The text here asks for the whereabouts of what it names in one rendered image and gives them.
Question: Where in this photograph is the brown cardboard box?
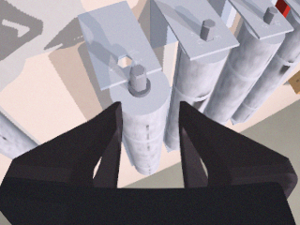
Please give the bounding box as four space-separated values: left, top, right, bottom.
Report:
288 70 300 95

